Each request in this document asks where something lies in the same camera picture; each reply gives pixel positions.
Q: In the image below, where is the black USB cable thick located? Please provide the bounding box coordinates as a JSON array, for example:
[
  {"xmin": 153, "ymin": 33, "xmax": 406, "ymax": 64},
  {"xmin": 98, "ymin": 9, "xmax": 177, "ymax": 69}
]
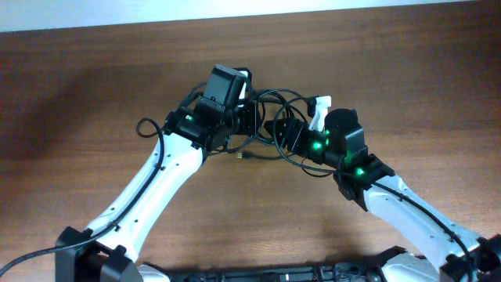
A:
[{"xmin": 234, "ymin": 88, "xmax": 337, "ymax": 179}]

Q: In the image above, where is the black USB cable thin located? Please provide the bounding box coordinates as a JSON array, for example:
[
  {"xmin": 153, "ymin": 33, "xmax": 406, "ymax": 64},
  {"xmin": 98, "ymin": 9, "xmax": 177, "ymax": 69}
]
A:
[{"xmin": 214, "ymin": 89, "xmax": 307, "ymax": 154}]

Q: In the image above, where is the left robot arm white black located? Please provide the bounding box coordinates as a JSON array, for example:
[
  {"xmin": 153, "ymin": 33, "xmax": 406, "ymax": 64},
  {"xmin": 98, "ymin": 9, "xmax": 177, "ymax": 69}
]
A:
[{"xmin": 55, "ymin": 64, "xmax": 252, "ymax": 281}]

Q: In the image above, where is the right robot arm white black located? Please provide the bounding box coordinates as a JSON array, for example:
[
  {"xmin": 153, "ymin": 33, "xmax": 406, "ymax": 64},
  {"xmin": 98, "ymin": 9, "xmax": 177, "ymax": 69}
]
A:
[{"xmin": 265, "ymin": 109, "xmax": 500, "ymax": 281}]

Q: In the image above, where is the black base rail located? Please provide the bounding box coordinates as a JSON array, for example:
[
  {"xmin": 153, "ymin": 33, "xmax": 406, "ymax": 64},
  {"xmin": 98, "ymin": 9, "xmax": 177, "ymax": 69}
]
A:
[{"xmin": 136, "ymin": 246, "xmax": 431, "ymax": 282}]

